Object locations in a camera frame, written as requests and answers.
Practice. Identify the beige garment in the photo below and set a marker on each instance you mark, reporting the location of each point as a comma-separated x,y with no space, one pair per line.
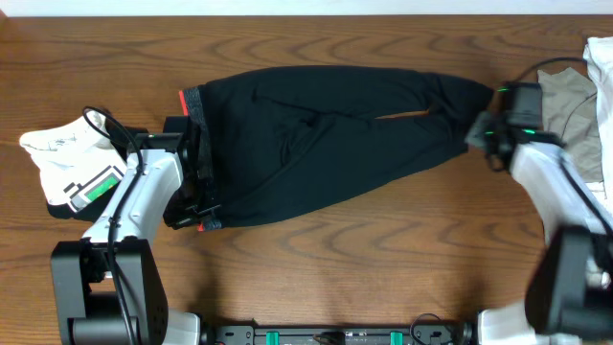
569,111

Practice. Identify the folded white printed shirt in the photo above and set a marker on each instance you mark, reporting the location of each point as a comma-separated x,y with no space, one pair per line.
77,162

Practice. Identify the black leggings with grey waistband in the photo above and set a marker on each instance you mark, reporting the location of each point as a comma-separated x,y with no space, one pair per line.
281,142

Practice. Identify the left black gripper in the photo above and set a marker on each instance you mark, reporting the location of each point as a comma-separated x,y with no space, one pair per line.
192,173

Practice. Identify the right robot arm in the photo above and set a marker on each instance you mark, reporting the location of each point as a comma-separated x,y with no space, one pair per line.
569,299

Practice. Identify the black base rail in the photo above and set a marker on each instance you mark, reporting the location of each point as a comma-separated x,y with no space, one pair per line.
420,332

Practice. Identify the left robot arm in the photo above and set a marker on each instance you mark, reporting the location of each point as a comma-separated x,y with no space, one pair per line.
107,286

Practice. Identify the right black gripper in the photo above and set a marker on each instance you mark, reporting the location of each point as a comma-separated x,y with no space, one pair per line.
480,122

